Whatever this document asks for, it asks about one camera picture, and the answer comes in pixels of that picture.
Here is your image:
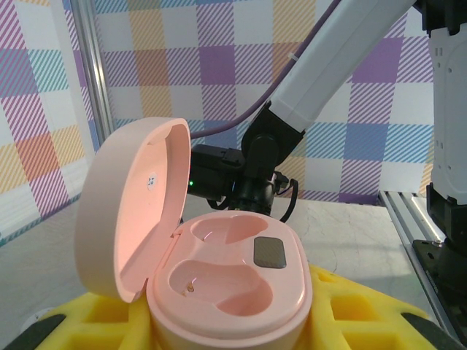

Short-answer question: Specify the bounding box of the thin black cable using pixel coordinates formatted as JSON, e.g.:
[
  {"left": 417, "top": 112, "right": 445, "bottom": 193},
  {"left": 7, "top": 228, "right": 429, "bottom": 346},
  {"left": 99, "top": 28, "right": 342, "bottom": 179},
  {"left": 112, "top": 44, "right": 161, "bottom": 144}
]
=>
[{"left": 279, "top": 176, "right": 301, "bottom": 223}]

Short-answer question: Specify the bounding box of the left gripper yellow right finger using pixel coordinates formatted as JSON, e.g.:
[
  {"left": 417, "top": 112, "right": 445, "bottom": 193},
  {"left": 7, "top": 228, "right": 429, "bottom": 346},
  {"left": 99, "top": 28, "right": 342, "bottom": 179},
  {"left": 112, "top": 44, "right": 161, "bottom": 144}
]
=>
[{"left": 301, "top": 262, "right": 467, "bottom": 350}]

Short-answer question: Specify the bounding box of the pink earbud charging case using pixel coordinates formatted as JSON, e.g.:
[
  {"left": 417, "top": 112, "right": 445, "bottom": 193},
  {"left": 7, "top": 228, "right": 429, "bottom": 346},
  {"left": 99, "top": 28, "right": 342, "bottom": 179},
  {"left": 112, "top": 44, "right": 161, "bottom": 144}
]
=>
[{"left": 74, "top": 116, "right": 314, "bottom": 341}]

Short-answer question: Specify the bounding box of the aluminium frame post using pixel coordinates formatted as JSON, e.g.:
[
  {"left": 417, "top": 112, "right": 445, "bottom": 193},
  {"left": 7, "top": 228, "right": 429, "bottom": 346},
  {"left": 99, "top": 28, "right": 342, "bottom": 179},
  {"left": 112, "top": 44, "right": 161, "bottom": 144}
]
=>
[{"left": 74, "top": 0, "right": 117, "bottom": 145}]

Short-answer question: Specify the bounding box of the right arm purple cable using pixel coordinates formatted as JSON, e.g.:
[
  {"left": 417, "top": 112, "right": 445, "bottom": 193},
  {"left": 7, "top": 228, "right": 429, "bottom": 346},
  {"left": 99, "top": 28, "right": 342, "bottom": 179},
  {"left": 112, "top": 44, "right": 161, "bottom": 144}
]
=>
[{"left": 189, "top": 0, "right": 342, "bottom": 139}]

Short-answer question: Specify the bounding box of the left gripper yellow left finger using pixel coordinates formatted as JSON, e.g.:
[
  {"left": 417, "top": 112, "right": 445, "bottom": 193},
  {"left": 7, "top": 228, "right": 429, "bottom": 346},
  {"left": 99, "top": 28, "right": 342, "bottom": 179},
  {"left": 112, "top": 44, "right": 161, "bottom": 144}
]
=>
[{"left": 0, "top": 289, "right": 165, "bottom": 350}]

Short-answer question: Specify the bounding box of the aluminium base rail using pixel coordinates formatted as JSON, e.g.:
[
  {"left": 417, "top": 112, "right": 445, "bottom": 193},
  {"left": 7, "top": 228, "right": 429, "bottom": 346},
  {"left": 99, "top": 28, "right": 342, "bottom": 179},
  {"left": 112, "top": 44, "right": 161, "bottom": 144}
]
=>
[{"left": 377, "top": 189, "right": 467, "bottom": 350}]

